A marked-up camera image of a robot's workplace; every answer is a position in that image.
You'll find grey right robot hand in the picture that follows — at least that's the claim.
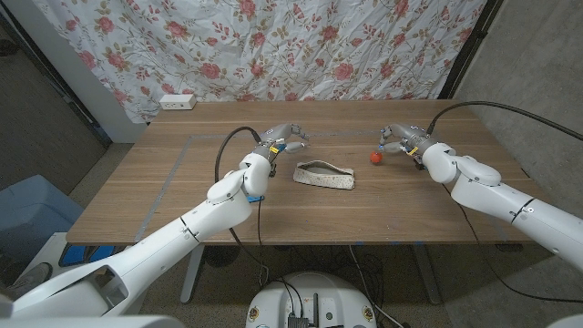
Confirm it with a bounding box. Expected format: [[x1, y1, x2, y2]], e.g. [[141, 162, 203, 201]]
[[378, 122, 433, 159]]

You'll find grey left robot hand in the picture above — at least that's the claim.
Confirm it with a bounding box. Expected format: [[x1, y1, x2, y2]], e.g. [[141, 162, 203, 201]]
[[252, 122, 312, 159]]

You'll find cream patterned pen bag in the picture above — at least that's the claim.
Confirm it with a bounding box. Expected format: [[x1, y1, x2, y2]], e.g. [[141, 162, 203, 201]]
[[292, 159, 355, 190]]

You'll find floral print backdrop sheet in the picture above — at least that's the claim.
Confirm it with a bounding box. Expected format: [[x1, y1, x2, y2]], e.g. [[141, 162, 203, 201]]
[[31, 0, 488, 124]]

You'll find black backdrop stand pole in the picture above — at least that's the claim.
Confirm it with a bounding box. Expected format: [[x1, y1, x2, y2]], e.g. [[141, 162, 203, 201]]
[[437, 0, 505, 100]]

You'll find white power strip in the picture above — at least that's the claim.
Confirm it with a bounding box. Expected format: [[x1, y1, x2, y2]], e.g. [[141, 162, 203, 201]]
[[159, 93, 198, 111]]

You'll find black round floor base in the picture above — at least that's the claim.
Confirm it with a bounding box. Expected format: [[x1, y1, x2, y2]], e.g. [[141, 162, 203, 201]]
[[203, 245, 241, 268]]

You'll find grey table leg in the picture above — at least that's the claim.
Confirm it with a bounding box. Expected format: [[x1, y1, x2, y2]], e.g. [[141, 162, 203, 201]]
[[412, 244, 442, 305]]

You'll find white table leg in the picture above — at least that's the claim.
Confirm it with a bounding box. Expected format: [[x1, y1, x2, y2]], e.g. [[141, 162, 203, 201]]
[[179, 244, 206, 304]]

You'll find white robot torso base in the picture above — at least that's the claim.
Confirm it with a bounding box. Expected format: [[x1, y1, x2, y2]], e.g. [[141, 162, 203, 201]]
[[245, 272, 377, 328]]

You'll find blue chair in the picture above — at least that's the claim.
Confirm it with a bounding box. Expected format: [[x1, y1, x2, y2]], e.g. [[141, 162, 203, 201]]
[[0, 174, 84, 268]]

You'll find grey shoe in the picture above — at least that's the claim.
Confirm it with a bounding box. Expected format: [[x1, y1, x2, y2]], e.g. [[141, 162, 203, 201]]
[[7, 261, 55, 293]]

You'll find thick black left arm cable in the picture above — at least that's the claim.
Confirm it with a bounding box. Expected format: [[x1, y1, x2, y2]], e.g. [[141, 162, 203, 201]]
[[213, 126, 271, 286]]

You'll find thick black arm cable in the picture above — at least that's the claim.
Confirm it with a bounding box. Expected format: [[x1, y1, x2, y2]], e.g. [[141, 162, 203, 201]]
[[213, 126, 271, 286], [425, 100, 583, 142]]

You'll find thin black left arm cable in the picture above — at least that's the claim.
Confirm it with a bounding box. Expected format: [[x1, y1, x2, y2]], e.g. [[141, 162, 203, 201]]
[[255, 200, 271, 287]]

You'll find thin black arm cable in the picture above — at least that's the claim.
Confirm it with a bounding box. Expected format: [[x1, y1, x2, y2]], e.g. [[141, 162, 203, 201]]
[[442, 183, 583, 304], [255, 200, 271, 287]]

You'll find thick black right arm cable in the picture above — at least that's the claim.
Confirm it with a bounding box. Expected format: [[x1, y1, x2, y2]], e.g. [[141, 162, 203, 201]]
[[425, 100, 583, 142]]

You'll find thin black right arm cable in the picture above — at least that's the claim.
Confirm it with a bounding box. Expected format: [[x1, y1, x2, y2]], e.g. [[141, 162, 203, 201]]
[[442, 183, 583, 304]]

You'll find dark door frame bar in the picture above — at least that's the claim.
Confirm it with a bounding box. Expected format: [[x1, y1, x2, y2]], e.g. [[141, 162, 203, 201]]
[[0, 8, 113, 148]]

